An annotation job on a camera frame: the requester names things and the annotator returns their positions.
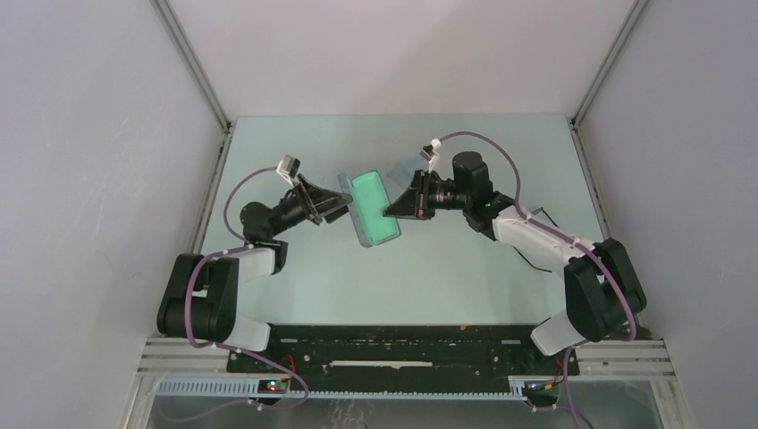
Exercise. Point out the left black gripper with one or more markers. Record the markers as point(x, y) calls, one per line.
point(316, 203)

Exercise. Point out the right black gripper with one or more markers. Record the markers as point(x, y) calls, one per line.
point(418, 204)

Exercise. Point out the grey-blue glasses case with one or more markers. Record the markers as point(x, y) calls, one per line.
point(369, 200)

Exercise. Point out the black thin-frame sunglasses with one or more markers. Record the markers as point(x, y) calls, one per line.
point(542, 214)

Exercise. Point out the light blue cleaning cloth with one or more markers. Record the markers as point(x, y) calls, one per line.
point(403, 171)

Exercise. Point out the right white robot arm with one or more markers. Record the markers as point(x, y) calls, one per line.
point(602, 290)

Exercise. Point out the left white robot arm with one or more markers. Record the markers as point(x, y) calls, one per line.
point(201, 299)

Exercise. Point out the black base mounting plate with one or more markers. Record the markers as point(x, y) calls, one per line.
point(426, 358)

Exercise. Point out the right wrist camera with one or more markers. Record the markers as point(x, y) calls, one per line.
point(430, 153)

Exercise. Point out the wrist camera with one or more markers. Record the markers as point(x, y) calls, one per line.
point(430, 153)
point(288, 168)

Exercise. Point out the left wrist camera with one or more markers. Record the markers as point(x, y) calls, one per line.
point(288, 168)

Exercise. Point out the right aluminium frame post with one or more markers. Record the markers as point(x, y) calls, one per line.
point(629, 25)

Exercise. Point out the aluminium frame post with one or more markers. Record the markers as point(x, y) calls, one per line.
point(629, 25)
point(177, 34)

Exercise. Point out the grey slotted cable duct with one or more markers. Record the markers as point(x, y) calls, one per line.
point(266, 388)

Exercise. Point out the left aluminium frame post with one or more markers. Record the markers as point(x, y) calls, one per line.
point(177, 34)

